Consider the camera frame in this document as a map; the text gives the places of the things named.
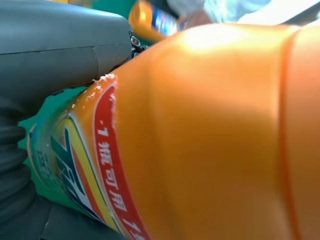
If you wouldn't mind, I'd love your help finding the green table mat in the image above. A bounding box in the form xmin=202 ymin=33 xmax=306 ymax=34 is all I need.
xmin=17 ymin=0 xmax=139 ymax=214

